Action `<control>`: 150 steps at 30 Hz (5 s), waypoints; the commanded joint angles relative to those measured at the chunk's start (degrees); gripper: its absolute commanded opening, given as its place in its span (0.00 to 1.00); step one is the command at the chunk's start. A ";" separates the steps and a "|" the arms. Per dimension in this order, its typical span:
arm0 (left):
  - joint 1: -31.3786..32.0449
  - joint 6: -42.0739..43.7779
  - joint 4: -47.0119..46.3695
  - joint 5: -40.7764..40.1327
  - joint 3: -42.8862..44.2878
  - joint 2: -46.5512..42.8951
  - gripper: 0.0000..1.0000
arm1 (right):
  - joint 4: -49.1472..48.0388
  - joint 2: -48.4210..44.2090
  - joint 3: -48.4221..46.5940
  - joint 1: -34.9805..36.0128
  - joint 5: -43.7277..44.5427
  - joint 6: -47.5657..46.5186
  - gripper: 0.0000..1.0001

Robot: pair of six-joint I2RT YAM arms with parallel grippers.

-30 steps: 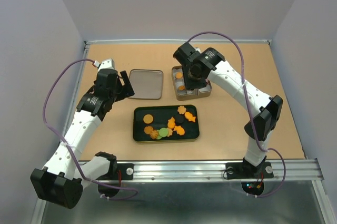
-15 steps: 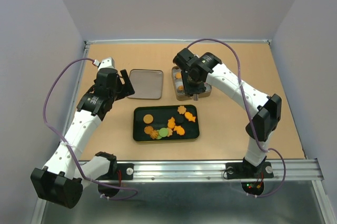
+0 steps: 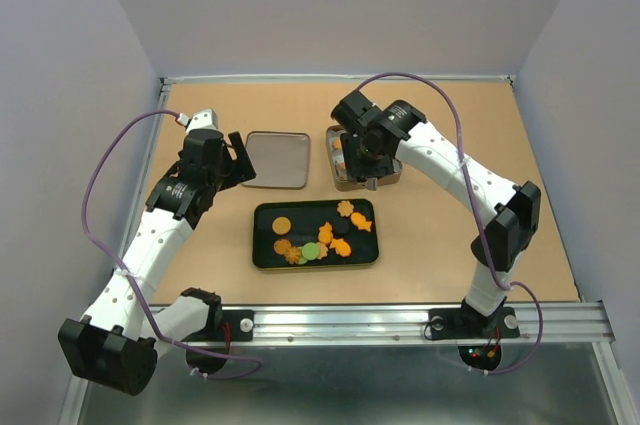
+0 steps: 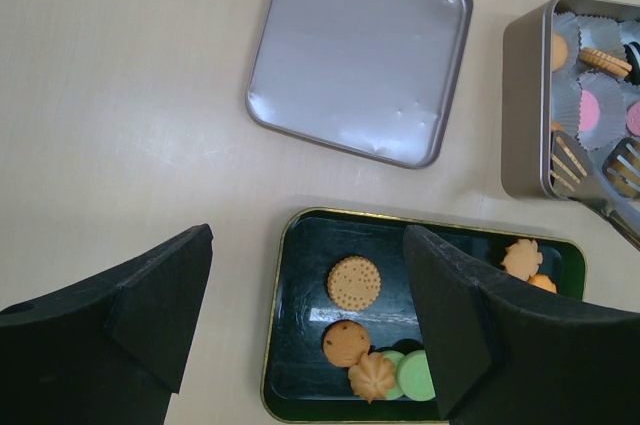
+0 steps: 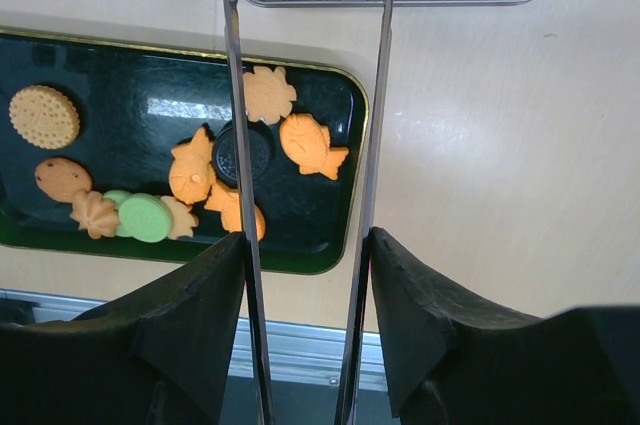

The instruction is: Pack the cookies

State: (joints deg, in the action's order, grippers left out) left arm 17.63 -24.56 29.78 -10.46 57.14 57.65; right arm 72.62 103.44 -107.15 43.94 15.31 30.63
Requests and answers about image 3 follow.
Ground grey tin lid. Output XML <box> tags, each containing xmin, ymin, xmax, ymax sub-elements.
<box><xmin>243</xmin><ymin>131</ymin><xmax>311</xmax><ymax>189</ymax></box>

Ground dotted round biscuit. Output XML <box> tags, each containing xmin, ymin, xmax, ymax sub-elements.
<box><xmin>272</xmin><ymin>216</ymin><xmax>292</xmax><ymax>235</ymax></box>

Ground metal tongs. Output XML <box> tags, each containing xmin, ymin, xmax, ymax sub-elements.
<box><xmin>365</xmin><ymin>178</ymin><xmax>378</xmax><ymax>191</ymax></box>

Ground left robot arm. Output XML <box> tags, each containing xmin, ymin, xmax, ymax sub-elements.
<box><xmin>58</xmin><ymin>126</ymin><xmax>256</xmax><ymax>396</ymax></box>

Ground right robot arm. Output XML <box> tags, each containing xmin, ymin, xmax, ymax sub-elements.
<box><xmin>331</xmin><ymin>92</ymin><xmax>541</xmax><ymax>338</ymax></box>

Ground gold cookie tin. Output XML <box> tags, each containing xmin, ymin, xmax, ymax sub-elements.
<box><xmin>325</xmin><ymin>125</ymin><xmax>402</xmax><ymax>192</ymax></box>

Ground flower shaped cookie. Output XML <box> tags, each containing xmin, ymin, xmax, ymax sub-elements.
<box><xmin>337</xmin><ymin>200</ymin><xmax>354</xmax><ymax>218</ymax></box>

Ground fish shaped cookie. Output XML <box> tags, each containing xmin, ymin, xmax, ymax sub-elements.
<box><xmin>350</xmin><ymin>212</ymin><xmax>373</xmax><ymax>233</ymax></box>

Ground black serving tray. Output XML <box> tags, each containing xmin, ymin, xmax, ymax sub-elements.
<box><xmin>252</xmin><ymin>199</ymin><xmax>379</xmax><ymax>270</ymax></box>

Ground lower swirl cookie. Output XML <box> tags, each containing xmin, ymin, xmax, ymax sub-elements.
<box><xmin>283</xmin><ymin>246</ymin><xmax>302</xmax><ymax>265</ymax></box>

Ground green sandwich cookie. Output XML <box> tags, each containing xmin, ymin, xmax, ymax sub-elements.
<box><xmin>298</xmin><ymin>242</ymin><xmax>320</xmax><ymax>264</ymax></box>

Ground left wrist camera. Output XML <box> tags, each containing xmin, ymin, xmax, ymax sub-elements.
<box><xmin>176</xmin><ymin>109</ymin><xmax>218</xmax><ymax>134</ymax></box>

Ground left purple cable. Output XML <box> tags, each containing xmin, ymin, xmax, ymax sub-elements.
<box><xmin>80</xmin><ymin>110</ymin><xmax>262</xmax><ymax>380</ymax></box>

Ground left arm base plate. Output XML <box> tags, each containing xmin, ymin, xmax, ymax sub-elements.
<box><xmin>186</xmin><ymin>308</ymin><xmax>255</xmax><ymax>343</ymax></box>

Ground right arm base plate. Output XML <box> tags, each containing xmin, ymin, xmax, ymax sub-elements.
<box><xmin>428</xmin><ymin>306</ymin><xmax>520</xmax><ymax>341</ymax></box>

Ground aluminium rail frame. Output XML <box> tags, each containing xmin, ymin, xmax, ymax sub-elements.
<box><xmin>80</xmin><ymin>74</ymin><xmax>624</xmax><ymax>424</ymax></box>

